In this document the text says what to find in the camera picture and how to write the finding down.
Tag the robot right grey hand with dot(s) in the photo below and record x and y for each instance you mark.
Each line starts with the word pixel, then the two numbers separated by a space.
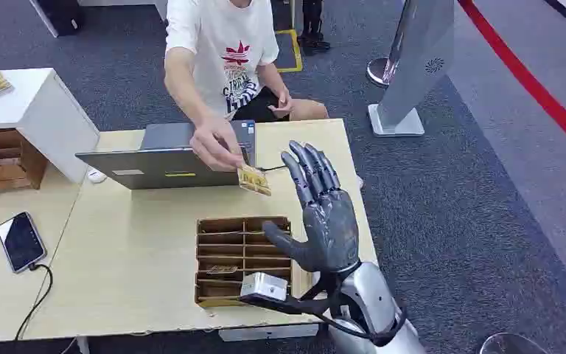
pixel 329 229

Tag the person's left hand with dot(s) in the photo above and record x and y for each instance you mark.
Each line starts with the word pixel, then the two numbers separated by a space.
pixel 282 105

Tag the person's right hand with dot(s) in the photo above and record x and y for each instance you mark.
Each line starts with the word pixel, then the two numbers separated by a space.
pixel 214 141

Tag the yellow printed card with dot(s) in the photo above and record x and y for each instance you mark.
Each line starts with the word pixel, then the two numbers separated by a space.
pixel 254 181

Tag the robot right silver arm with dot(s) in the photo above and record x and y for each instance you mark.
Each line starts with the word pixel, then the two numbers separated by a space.
pixel 371 303

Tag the yellow floor tape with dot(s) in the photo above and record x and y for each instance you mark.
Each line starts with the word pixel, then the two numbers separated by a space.
pixel 296 51

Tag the grey laptop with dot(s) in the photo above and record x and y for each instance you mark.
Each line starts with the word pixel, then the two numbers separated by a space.
pixel 166 168

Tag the black humanoid legs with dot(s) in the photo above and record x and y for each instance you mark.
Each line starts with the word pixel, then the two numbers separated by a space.
pixel 312 29

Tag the person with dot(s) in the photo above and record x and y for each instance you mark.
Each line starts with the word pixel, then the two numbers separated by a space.
pixel 224 44

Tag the round metal stanchion base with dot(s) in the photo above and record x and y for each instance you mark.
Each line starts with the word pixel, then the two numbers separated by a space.
pixel 376 72

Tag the wooden card box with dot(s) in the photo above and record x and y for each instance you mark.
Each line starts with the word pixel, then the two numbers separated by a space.
pixel 227 249

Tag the white computer mouse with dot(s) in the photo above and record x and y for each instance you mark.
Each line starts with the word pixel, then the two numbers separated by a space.
pixel 96 176

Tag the grey standing kiosk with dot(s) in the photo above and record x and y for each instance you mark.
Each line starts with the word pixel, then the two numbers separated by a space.
pixel 417 63

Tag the white cabinet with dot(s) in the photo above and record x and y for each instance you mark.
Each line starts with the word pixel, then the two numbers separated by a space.
pixel 43 107

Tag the wooden slotted organizer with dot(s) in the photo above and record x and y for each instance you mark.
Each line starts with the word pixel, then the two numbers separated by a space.
pixel 4 161

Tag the round glossy grey base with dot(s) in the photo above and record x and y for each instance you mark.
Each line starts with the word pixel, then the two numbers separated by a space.
pixel 512 345

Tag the black smartphone white case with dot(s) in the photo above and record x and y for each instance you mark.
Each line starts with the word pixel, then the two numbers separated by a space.
pixel 21 242

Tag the red barrier strip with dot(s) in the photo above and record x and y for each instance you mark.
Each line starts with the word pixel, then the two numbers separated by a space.
pixel 532 85

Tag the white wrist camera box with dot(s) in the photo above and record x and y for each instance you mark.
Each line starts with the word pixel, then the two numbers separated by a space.
pixel 263 287

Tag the white desk frame bar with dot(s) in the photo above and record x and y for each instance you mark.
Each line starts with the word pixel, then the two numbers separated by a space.
pixel 268 333

